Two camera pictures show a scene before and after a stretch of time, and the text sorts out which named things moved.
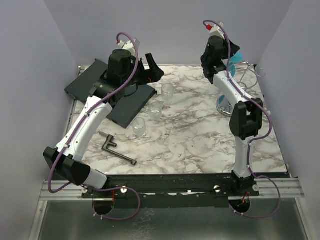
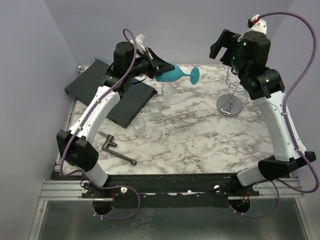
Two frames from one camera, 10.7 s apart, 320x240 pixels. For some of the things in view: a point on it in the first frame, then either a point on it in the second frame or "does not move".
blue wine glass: [223, 104] → [177, 73]
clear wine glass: [167, 91] does not move
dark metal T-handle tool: [109, 141] does not move
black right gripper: [233, 48] → [228, 40]
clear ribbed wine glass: [155, 111] does not move
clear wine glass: [138, 125] does not move
